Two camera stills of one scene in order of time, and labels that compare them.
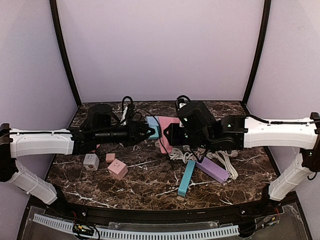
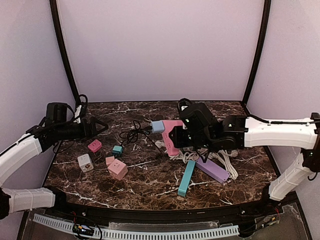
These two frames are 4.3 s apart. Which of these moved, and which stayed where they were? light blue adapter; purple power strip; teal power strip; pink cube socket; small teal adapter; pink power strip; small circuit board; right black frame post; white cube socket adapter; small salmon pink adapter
Moved: small salmon pink adapter; small teal adapter; light blue adapter; white cube socket adapter; pink power strip
Stayed: pink cube socket; purple power strip; teal power strip; small circuit board; right black frame post
